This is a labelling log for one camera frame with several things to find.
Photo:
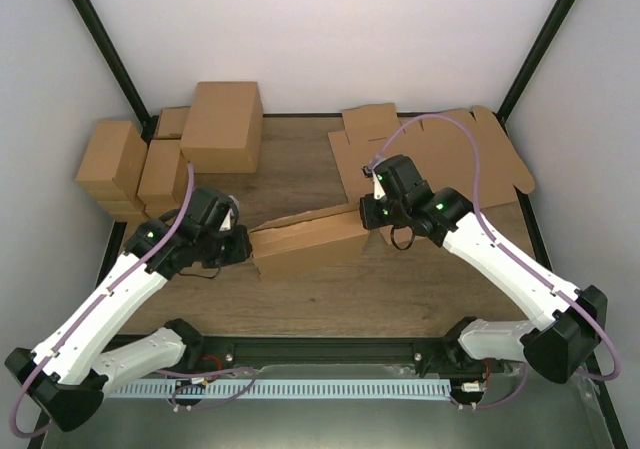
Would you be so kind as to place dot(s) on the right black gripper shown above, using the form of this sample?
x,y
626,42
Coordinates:
x,y
369,221

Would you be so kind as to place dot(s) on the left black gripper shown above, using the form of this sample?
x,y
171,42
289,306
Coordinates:
x,y
243,250

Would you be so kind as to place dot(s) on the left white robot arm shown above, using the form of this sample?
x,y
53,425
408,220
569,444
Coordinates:
x,y
70,373

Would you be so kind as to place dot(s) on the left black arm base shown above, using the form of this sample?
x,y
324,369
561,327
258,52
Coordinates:
x,y
214,353

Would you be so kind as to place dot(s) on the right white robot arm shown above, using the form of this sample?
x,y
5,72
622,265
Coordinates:
x,y
564,324

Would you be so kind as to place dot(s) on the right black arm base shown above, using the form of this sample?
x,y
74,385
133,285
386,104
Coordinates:
x,y
445,358

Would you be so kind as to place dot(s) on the large folded cardboard box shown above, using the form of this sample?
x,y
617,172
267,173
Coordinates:
x,y
223,129

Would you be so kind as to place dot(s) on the rear small cardboard box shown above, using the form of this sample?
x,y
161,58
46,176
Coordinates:
x,y
171,123

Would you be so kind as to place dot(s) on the stack of flat cardboard blanks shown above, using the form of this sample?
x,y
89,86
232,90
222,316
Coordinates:
x,y
441,152

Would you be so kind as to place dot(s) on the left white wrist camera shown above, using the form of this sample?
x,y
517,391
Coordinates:
x,y
229,221

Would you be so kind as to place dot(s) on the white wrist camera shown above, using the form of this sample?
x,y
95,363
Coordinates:
x,y
378,193
229,221

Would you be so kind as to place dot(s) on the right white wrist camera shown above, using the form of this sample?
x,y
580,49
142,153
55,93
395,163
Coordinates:
x,y
378,193

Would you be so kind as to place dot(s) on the black aluminium frame rail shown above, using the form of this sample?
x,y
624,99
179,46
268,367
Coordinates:
x,y
260,352

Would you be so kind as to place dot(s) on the light blue slotted cable duct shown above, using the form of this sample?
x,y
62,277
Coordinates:
x,y
292,389

